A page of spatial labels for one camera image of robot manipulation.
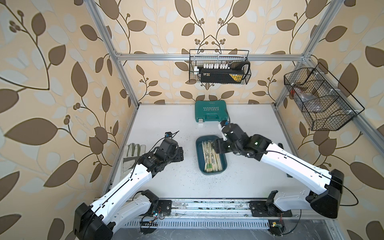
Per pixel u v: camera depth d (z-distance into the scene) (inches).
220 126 26.8
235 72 32.6
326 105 28.5
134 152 36.9
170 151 23.6
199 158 35.1
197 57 35.8
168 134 27.7
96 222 15.0
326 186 15.6
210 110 43.9
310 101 27.3
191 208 29.7
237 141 21.0
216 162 35.0
